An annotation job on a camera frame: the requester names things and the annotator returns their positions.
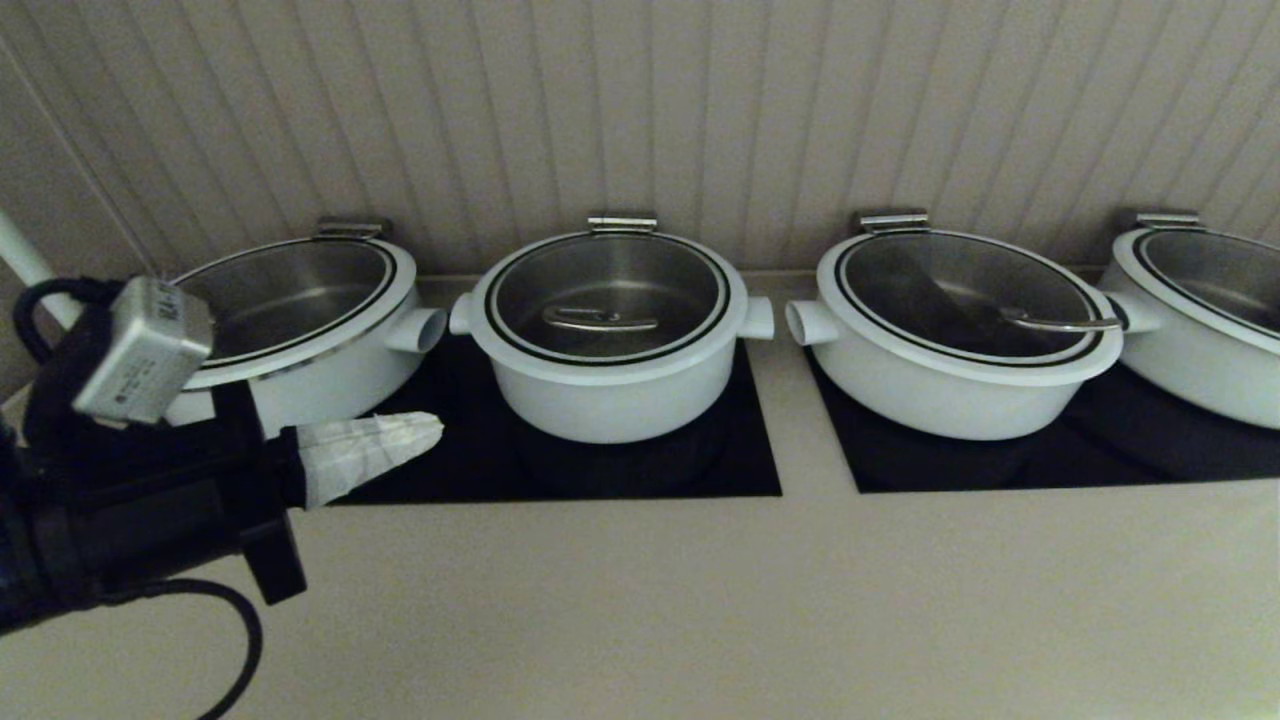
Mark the round glass lid white rim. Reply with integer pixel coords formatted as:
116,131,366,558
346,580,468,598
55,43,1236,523
470,230,749,387

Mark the white oval pot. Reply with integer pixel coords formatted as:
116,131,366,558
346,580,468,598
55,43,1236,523
165,305,448,441
785,298,1121,442
1100,290,1280,431

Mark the white round pot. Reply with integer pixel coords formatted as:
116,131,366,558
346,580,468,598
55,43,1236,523
449,295,776,445

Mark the black glass cooktop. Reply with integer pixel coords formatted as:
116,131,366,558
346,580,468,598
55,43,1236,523
805,350,1280,494
330,335,783,506

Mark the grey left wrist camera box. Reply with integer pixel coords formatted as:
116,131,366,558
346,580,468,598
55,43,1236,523
72,277,214,425

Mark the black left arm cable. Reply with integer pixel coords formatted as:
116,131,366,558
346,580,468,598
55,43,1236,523
100,578,264,720

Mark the black left camera cable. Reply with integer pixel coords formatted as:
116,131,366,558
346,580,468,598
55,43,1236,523
12,277,126,366

